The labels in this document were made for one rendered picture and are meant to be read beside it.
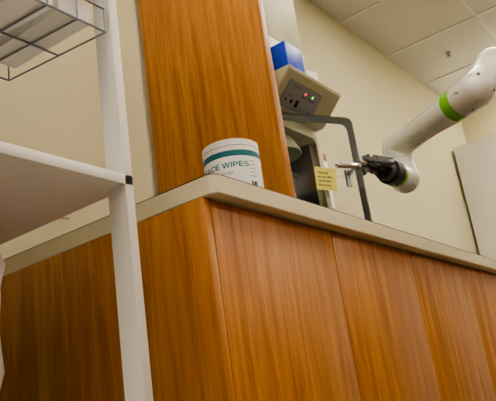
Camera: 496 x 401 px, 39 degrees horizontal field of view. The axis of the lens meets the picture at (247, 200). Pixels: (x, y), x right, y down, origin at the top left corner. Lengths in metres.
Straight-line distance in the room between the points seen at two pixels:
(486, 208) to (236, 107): 3.21
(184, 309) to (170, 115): 1.11
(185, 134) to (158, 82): 0.24
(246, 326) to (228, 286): 0.08
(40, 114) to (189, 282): 0.94
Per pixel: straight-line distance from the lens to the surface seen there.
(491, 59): 2.51
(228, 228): 1.33
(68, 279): 1.56
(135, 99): 2.40
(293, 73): 2.18
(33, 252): 1.67
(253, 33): 2.17
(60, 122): 2.12
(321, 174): 2.15
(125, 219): 1.19
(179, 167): 2.22
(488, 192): 5.10
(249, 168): 1.52
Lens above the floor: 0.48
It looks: 18 degrees up
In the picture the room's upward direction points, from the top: 8 degrees counter-clockwise
